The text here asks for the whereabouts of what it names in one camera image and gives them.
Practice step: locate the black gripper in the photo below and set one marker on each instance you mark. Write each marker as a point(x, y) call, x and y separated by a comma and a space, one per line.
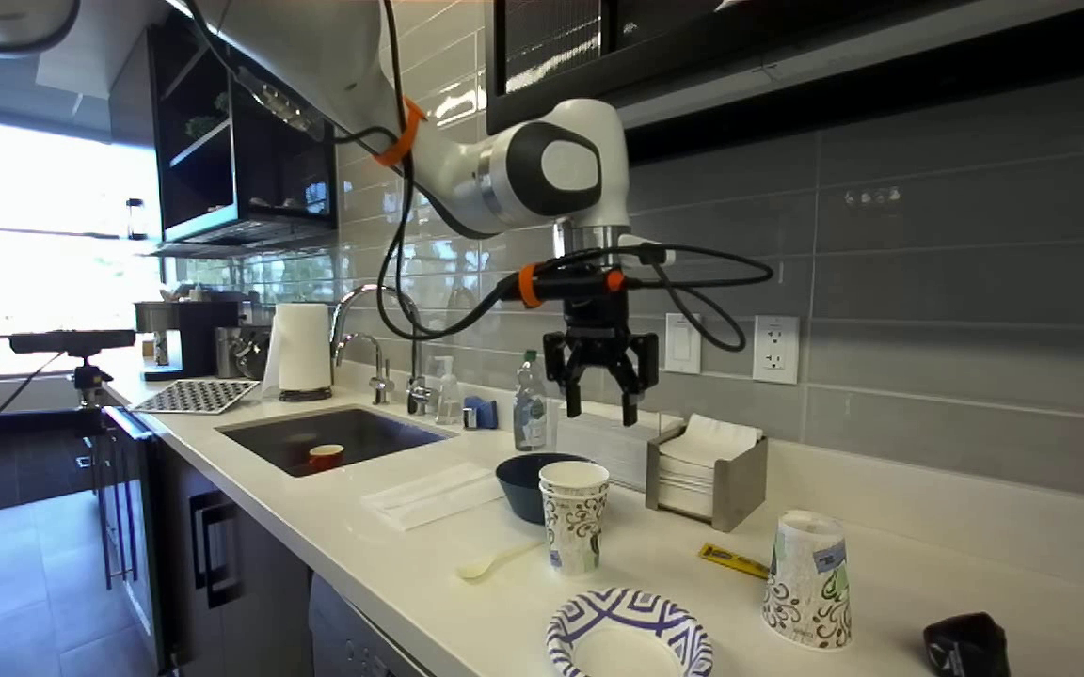
point(598, 340)

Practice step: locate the dark blue bowl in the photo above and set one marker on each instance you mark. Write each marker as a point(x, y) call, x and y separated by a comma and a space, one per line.
point(522, 484)

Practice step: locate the white napkin stack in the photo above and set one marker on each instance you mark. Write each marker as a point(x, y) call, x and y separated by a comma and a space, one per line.
point(696, 456)

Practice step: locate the clear acrylic box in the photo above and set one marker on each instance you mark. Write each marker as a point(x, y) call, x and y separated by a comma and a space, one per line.
point(611, 444)

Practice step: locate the clear plastic water bottle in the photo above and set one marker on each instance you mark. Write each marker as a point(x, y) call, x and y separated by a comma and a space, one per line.
point(533, 415)

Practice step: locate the clear soap bottle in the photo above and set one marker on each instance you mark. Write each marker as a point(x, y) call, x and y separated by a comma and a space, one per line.
point(444, 395)

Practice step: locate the grey napkin holder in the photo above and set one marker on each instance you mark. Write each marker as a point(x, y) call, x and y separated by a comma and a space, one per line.
point(737, 491)

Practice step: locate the chrome kitchen faucet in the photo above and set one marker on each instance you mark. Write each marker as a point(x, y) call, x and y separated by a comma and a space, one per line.
point(416, 379)

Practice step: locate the white plastic spoon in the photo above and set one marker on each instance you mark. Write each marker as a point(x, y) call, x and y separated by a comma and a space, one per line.
point(489, 565)

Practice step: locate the white paper sheet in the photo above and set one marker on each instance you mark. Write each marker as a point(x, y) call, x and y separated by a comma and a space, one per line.
point(424, 494)

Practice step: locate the yellow sauce packet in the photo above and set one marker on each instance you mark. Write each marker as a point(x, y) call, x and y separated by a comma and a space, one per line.
point(732, 562)

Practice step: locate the small chrome tap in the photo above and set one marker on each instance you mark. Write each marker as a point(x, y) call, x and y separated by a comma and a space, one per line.
point(376, 370)

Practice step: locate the steel kitchen sink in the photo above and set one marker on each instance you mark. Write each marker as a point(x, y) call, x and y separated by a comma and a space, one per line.
point(357, 434)

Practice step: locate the blue patterned paper plate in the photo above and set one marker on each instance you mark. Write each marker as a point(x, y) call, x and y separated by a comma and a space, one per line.
point(631, 642)

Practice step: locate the upside-down patterned paper cup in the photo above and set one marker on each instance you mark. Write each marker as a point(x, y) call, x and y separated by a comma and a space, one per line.
point(808, 586)

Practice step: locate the orange object in sink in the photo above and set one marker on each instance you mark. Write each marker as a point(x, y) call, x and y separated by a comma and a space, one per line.
point(323, 456)

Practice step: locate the white paper towel roll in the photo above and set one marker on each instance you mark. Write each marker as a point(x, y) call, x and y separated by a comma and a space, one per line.
point(303, 351)

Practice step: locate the dark base cabinet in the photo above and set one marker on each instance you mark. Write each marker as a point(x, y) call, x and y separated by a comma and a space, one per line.
point(266, 590)

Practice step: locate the grey drying mat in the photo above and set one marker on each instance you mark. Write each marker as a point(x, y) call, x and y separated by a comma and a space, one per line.
point(198, 395)

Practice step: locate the black coffee machine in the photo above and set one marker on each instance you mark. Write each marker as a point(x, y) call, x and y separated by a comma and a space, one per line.
point(198, 334)

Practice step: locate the black binder clip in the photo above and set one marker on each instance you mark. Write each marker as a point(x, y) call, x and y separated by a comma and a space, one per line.
point(963, 645)

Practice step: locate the bright window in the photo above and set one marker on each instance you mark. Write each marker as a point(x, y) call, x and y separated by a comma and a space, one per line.
point(39, 251)

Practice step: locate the white light switch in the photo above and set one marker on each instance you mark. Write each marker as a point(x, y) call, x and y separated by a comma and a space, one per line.
point(682, 346)

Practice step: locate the white wall outlet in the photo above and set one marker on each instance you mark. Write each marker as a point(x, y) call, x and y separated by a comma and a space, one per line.
point(776, 346)

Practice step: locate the dark upper wall cabinet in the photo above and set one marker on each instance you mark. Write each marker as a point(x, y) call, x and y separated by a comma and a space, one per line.
point(819, 62)

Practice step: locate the black camera tripod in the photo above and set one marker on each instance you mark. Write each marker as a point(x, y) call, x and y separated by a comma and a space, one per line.
point(90, 379)

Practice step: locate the black bar camera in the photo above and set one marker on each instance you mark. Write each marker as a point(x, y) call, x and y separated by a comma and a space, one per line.
point(71, 340)

